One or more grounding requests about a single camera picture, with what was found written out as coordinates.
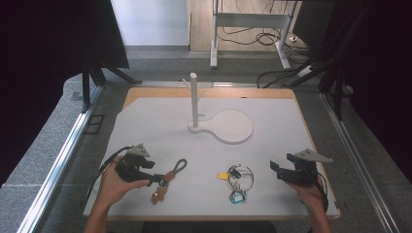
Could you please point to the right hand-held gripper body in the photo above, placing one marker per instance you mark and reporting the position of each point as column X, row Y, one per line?
column 306, row 171

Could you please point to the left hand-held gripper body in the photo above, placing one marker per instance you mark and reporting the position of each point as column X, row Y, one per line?
column 131, row 170

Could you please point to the white key holder stand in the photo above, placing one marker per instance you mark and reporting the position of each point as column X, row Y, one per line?
column 231, row 126

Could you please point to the person's right hand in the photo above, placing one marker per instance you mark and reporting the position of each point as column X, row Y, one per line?
column 312, row 195

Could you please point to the person's left hand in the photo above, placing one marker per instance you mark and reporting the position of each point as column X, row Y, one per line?
column 111, row 187

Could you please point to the white table mat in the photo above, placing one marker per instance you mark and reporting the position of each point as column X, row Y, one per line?
column 194, row 155

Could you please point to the black stand legs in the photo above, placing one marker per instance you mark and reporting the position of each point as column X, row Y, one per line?
column 336, row 84
column 97, row 77

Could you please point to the white power strip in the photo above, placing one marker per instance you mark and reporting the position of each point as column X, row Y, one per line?
column 306, row 71

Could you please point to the black curtain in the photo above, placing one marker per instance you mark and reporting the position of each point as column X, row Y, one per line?
column 379, row 64
column 55, row 42

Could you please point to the aluminium rail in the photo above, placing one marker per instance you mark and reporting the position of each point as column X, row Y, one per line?
column 55, row 176
column 359, row 165

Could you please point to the white metal desk frame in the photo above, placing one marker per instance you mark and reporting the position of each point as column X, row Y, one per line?
column 249, row 20

